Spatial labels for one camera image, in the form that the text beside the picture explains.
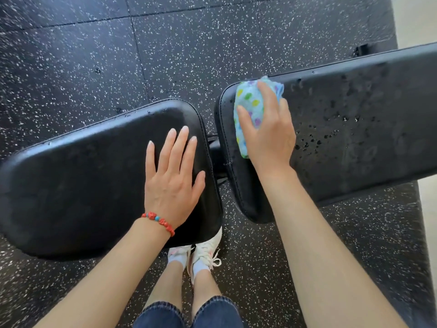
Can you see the person's left hand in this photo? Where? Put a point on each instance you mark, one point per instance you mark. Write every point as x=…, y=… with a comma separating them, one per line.
x=169, y=191

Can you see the person's right hand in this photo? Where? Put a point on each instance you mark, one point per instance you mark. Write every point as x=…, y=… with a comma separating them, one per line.
x=271, y=136

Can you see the person's left middle finger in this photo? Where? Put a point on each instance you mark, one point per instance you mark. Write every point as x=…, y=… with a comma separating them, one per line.
x=179, y=148

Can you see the person's right thumb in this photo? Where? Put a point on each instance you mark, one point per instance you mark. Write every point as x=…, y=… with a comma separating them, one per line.
x=245, y=122

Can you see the person's left little finger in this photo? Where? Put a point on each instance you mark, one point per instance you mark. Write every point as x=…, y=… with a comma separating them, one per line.
x=150, y=160

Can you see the person's left thumb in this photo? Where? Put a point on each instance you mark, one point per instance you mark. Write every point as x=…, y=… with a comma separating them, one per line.
x=199, y=183

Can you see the blue dotted cleaning cloth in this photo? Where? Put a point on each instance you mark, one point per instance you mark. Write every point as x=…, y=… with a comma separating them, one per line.
x=249, y=102

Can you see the person's left forearm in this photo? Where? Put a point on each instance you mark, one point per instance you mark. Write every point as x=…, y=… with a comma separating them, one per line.
x=109, y=276

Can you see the person's right forearm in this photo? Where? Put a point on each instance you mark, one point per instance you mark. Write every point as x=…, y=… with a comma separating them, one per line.
x=317, y=249

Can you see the person's right white sneaker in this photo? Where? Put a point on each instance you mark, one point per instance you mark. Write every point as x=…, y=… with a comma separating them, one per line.
x=206, y=249

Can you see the person's white sneaker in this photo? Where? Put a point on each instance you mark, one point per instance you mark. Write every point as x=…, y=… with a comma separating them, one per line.
x=206, y=249
x=181, y=251

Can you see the black bench seat pad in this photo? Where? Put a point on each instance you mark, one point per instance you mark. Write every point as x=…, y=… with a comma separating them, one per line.
x=85, y=174

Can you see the person's left white sneaker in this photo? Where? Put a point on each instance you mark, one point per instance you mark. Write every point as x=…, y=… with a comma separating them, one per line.
x=181, y=251

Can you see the person's left white sock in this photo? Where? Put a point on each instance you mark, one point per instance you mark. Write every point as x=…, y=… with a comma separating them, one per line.
x=178, y=258

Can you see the person's white sock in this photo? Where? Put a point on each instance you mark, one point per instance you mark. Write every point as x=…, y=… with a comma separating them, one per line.
x=178, y=258
x=199, y=267

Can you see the person's right white sock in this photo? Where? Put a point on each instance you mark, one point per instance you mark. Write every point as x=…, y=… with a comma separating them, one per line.
x=199, y=267

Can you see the person's right leg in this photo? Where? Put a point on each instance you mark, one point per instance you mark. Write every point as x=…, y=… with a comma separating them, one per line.
x=205, y=290

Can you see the person's leg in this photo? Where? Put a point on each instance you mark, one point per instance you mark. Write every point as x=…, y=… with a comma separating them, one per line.
x=205, y=290
x=165, y=285

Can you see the person's left leg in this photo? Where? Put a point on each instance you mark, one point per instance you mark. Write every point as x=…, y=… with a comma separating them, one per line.
x=165, y=285

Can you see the black bench back pad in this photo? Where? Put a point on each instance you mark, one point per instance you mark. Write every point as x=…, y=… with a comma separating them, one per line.
x=358, y=126

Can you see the blue denim jeans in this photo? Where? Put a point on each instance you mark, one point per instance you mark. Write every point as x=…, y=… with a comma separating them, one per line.
x=191, y=314

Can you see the black bench foot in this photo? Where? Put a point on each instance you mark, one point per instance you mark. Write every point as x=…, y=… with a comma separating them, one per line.
x=360, y=50

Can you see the black metal bench frame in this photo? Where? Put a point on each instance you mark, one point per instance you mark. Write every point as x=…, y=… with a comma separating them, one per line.
x=216, y=157

